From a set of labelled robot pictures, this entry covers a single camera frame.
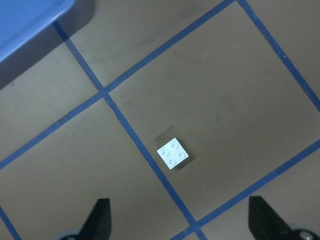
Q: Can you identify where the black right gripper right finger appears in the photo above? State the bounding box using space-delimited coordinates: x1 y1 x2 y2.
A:
248 196 293 240

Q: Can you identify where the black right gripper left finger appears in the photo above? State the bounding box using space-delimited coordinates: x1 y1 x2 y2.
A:
75 198 111 240

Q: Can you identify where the white block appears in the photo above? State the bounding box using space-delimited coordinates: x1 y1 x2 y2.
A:
157 137 189 170

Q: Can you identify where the blue plastic tray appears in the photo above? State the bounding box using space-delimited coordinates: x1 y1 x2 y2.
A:
0 0 75 62

